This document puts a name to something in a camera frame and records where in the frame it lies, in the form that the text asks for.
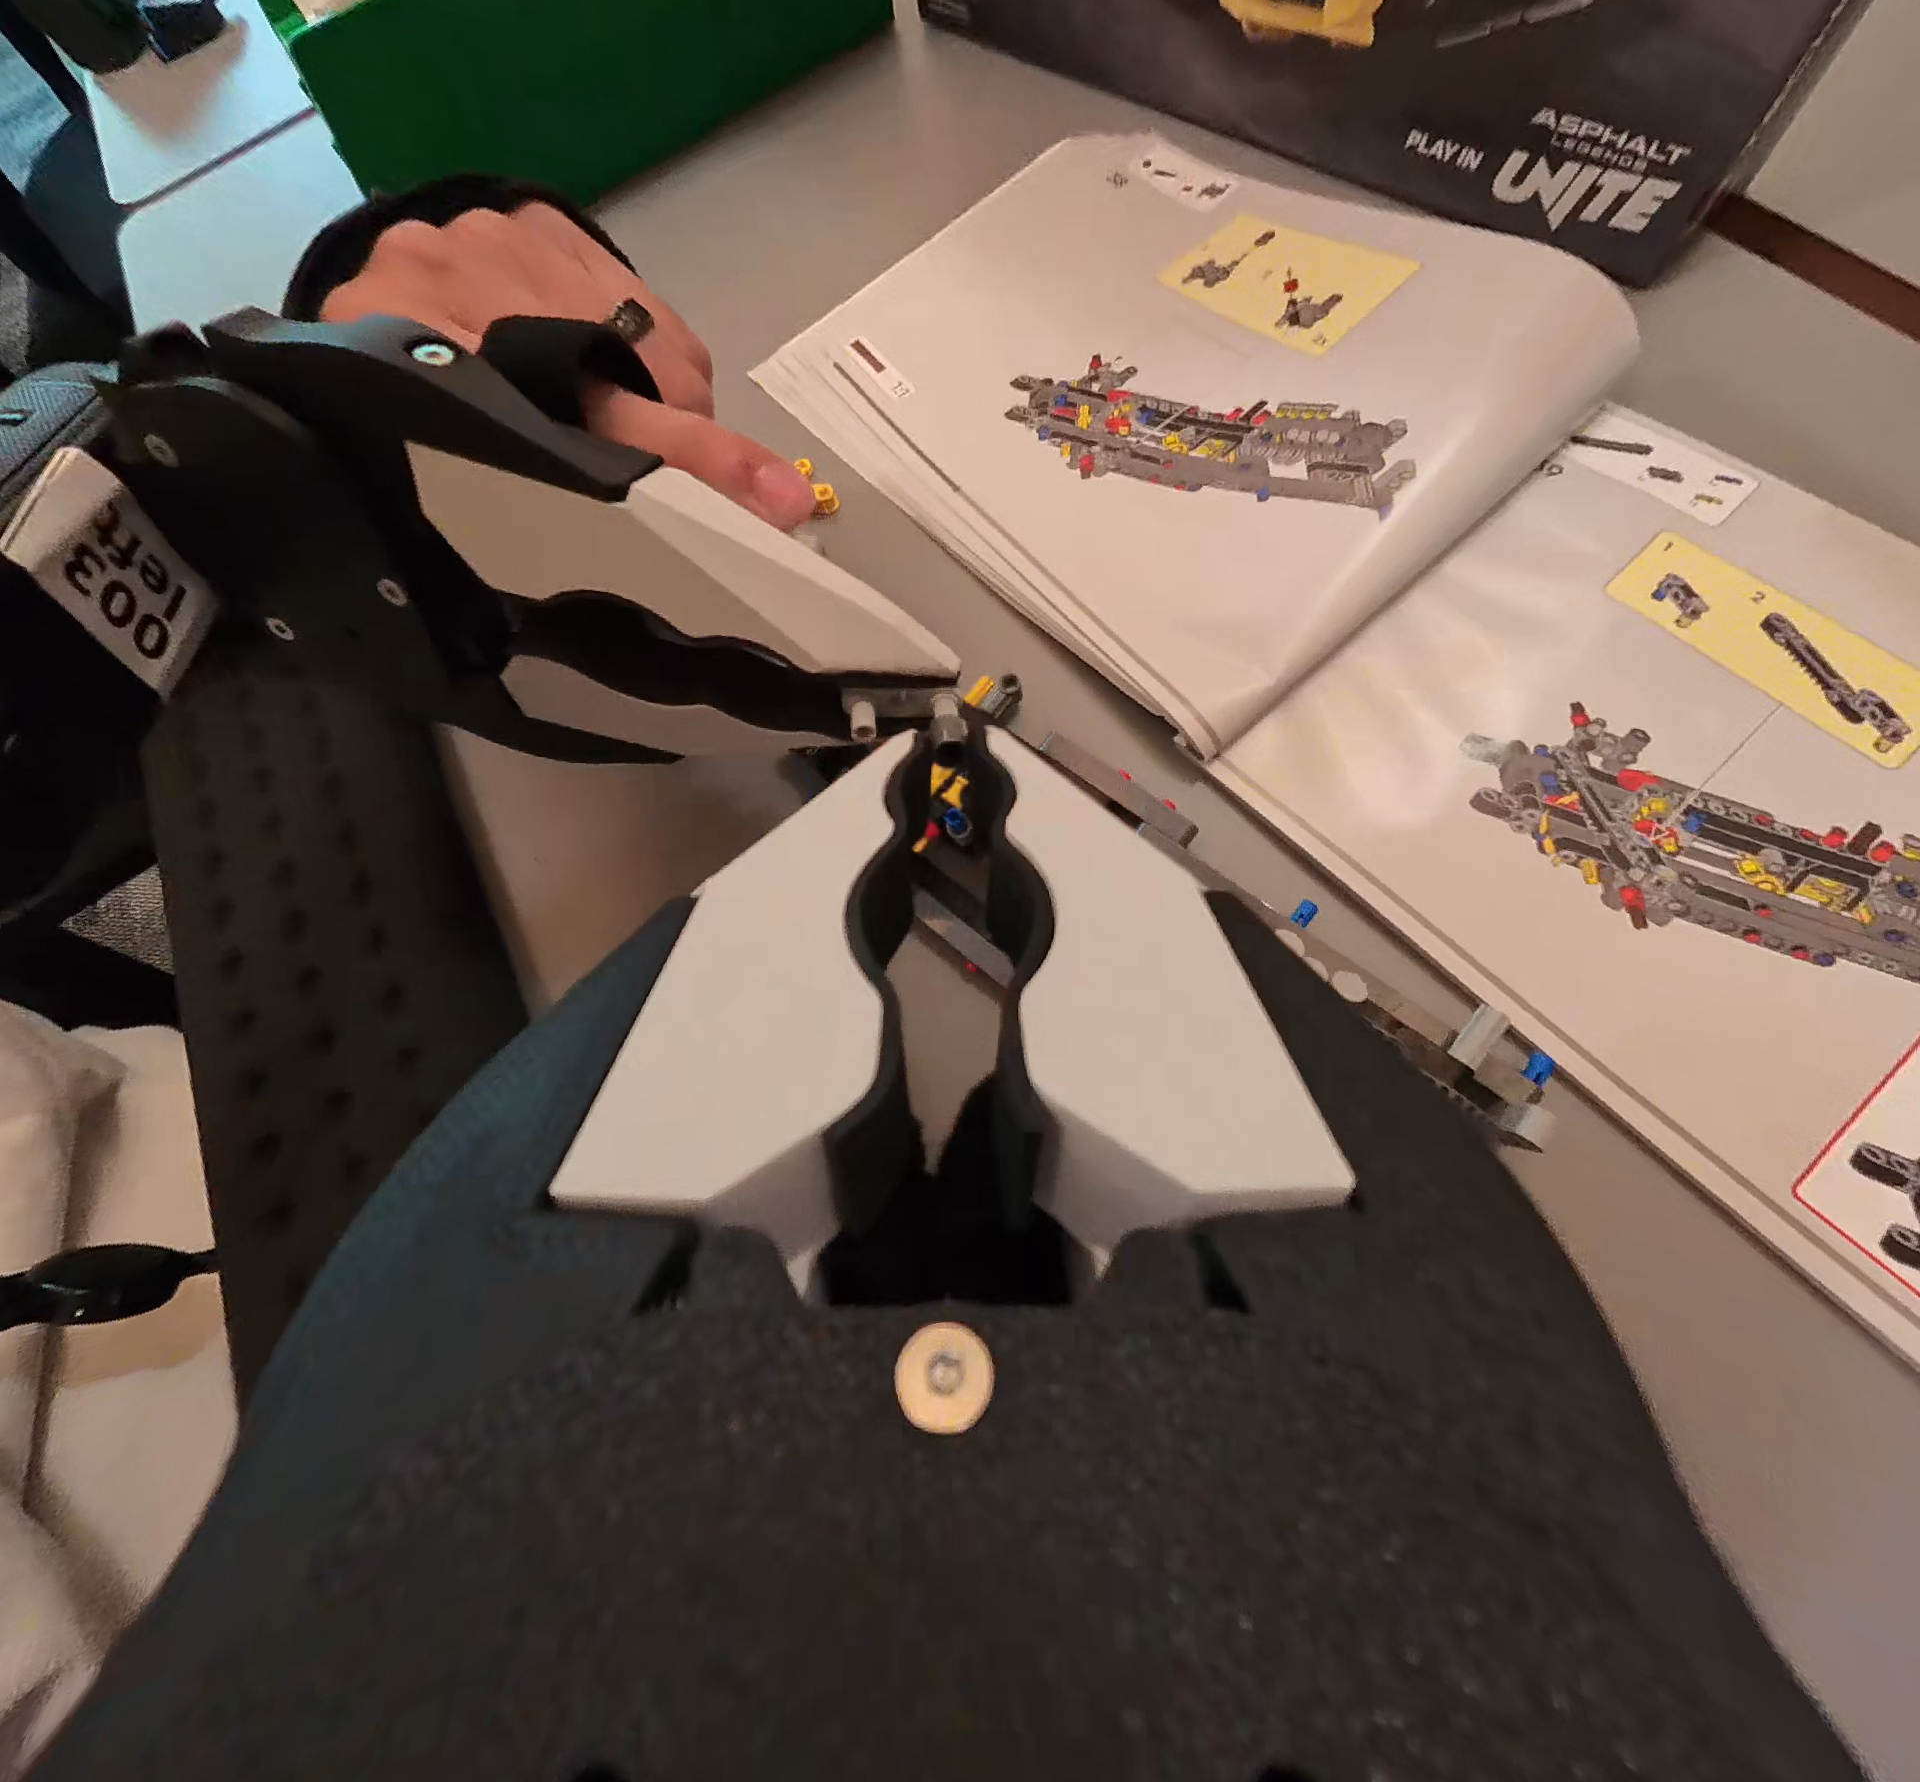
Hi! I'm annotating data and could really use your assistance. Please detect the multicoloured lego chassis assembly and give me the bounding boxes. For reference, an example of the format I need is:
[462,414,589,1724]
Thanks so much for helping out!
[898,678,1555,1159]

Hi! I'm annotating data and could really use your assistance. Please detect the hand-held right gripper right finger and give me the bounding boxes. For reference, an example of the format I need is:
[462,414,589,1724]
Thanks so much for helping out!
[948,729,1358,1296]

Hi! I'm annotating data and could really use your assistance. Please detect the green plastic object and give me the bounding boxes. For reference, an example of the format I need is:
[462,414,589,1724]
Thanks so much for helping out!
[202,0,898,215]

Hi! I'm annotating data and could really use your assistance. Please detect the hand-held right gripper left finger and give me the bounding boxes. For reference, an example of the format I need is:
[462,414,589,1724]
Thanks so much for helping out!
[546,732,948,1296]

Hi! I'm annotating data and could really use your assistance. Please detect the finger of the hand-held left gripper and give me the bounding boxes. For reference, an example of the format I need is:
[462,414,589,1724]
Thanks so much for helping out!
[402,441,965,691]
[501,647,907,767]

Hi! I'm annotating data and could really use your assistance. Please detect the black lego set box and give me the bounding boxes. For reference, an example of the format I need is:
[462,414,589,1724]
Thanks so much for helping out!
[897,0,1920,292]

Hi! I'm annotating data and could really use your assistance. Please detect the black perforated panel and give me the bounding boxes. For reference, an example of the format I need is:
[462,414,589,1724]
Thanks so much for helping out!
[141,657,530,1399]

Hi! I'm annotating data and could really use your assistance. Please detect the person's left hand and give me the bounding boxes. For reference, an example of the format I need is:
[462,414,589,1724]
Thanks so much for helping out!
[317,210,825,534]

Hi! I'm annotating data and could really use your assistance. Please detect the lego instruction booklet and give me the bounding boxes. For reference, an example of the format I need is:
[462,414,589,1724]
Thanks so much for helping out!
[747,133,1920,1373]

